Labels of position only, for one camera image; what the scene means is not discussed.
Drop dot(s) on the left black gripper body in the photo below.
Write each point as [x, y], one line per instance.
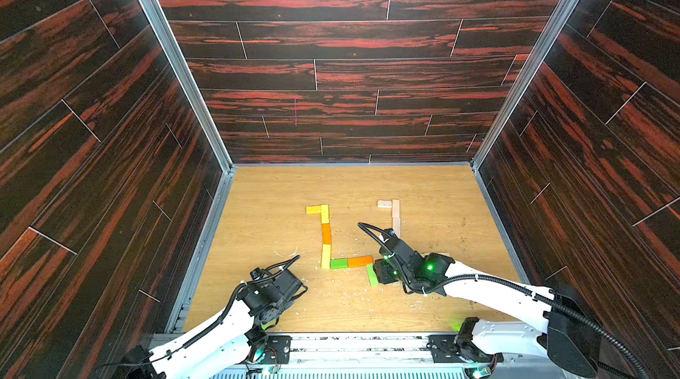
[282, 307]

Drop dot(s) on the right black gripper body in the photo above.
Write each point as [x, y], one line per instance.
[384, 268]

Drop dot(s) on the light green block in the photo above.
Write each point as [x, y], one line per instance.
[372, 277]

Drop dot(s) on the orange block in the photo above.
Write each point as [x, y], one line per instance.
[326, 234]
[360, 261]

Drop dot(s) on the small green block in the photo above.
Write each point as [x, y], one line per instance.
[339, 264]

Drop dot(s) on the natural wood block neck top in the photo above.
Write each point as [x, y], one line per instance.
[395, 208]

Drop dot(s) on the natural wood block neck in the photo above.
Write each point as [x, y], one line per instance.
[396, 226]
[395, 208]

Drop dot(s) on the short yellow block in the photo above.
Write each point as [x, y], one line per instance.
[314, 209]

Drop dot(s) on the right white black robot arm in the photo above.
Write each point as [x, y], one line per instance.
[553, 324]

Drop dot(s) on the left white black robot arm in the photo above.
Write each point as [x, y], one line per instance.
[229, 337]

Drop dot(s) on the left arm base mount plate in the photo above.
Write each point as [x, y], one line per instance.
[271, 350]

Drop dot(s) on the aluminium front rail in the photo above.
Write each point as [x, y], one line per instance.
[383, 355]

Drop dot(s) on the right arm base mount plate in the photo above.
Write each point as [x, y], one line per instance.
[448, 349]

